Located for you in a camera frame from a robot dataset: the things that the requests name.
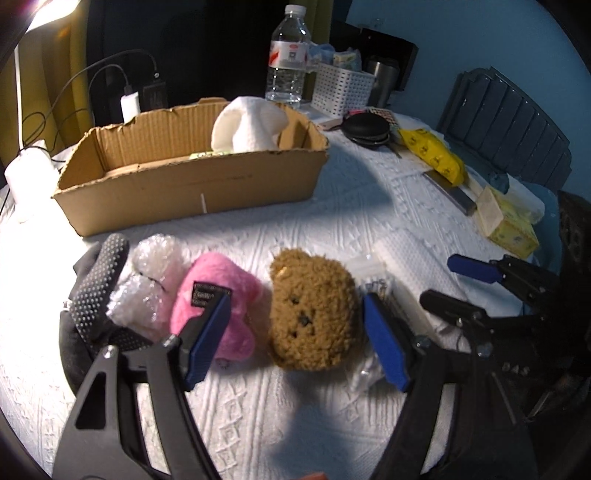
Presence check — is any blue packet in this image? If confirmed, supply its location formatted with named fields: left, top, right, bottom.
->
left=308, top=44, right=338, bottom=68

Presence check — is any yellow curtain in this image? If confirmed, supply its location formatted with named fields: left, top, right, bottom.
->
left=21, top=0, right=109, bottom=155

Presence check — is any yellow snack packet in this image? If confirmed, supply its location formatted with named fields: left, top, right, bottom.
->
left=398, top=128, right=467, bottom=185

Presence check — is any black square box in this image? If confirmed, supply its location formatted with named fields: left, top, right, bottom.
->
left=330, top=28, right=419, bottom=90

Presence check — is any small pinkish white box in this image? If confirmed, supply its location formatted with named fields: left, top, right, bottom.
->
left=302, top=110, right=345, bottom=131

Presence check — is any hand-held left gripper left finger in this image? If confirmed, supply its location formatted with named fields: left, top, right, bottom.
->
left=52, top=292, right=232, bottom=480

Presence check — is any white perforated plastic basket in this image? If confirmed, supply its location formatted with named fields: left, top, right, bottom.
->
left=310, top=62, right=377, bottom=116

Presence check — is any clear plastic zip bag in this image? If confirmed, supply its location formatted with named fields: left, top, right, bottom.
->
left=346, top=254, right=400, bottom=395

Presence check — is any yellow-green packet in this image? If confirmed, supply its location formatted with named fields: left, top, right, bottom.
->
left=333, top=50, right=362, bottom=72

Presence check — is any black power adapter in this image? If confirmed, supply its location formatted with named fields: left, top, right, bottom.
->
left=141, top=71, right=168, bottom=112

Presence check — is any clear water bottle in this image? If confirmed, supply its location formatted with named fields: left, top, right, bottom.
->
left=265, top=4, right=311, bottom=109

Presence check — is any white textured tablecloth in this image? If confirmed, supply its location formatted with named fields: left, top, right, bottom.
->
left=0, top=104, right=548, bottom=480

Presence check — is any yellow tissue box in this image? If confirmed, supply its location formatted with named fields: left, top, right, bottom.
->
left=475, top=187, right=540, bottom=259

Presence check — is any steel tumbler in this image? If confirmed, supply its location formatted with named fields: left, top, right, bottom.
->
left=367, top=56, right=400, bottom=109

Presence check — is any white bubble wrap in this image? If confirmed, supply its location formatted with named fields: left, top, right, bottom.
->
left=106, top=234, right=188, bottom=342

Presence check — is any white charger plug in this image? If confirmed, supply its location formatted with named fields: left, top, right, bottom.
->
left=120, top=92, right=140, bottom=123

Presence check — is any brown bear plush toy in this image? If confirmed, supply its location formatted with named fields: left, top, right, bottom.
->
left=268, top=248, right=358, bottom=371

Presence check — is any patterned box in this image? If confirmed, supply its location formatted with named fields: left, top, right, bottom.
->
left=365, top=107, right=399, bottom=132

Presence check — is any black round pouch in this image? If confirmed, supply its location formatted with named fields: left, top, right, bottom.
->
left=344, top=112, right=393, bottom=148

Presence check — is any white folded paper towel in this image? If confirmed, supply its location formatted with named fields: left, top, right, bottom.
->
left=373, top=231, right=455, bottom=335

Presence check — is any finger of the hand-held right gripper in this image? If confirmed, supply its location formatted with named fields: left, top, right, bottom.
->
left=420, top=290, right=532, bottom=334
left=447, top=254, right=560, bottom=298

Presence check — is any black dotted glove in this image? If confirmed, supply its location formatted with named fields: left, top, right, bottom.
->
left=58, top=233, right=155, bottom=393

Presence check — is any cardboard box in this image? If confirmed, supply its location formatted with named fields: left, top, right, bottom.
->
left=52, top=98, right=331, bottom=237

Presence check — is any grey flat bar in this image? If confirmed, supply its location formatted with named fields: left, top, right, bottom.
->
left=422, top=170, right=476, bottom=215

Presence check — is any blue-grey slatted chair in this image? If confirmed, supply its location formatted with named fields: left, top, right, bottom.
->
left=436, top=68, right=573, bottom=185

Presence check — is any pink plush toy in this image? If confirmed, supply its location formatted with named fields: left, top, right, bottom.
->
left=170, top=251, right=262, bottom=361

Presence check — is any white charger with cable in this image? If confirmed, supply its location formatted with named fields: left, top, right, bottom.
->
left=18, top=48, right=160, bottom=160

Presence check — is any white plush toy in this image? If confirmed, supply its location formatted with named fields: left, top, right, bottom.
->
left=211, top=96, right=289, bottom=153

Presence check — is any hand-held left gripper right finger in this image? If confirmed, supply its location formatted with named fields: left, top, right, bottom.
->
left=363, top=293, right=539, bottom=480

